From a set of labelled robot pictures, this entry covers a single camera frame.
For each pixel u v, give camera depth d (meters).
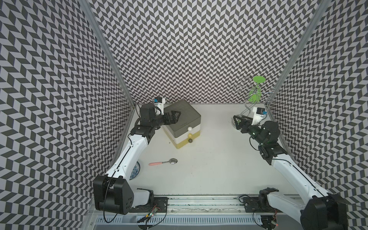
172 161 0.89
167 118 0.69
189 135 0.88
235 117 0.74
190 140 0.93
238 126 0.69
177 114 0.72
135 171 0.83
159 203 0.72
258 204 0.72
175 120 0.69
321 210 0.39
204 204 0.74
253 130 0.68
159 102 0.69
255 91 0.82
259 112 0.65
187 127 0.80
